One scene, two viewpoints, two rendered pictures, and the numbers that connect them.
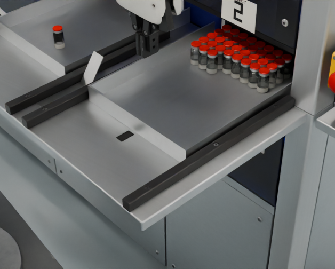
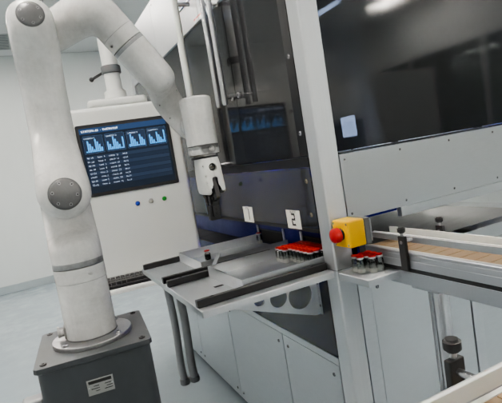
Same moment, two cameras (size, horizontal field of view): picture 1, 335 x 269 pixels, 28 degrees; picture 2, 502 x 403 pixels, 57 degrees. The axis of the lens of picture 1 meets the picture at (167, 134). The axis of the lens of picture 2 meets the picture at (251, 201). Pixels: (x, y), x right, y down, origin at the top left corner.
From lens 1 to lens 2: 0.67 m
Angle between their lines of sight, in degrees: 37
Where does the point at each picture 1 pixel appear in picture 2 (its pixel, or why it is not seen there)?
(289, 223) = (348, 369)
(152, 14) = (207, 188)
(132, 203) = (199, 301)
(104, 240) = not seen: outside the picture
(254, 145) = (290, 284)
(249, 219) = (329, 377)
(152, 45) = (215, 212)
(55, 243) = not seen: outside the picture
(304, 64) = (324, 237)
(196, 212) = (305, 389)
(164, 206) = (219, 305)
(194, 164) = (246, 288)
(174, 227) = not seen: outside the picture
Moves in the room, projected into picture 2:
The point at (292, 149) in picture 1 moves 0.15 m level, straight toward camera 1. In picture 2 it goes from (334, 303) to (314, 323)
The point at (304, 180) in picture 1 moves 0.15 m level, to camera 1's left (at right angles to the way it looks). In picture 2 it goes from (345, 326) to (294, 329)
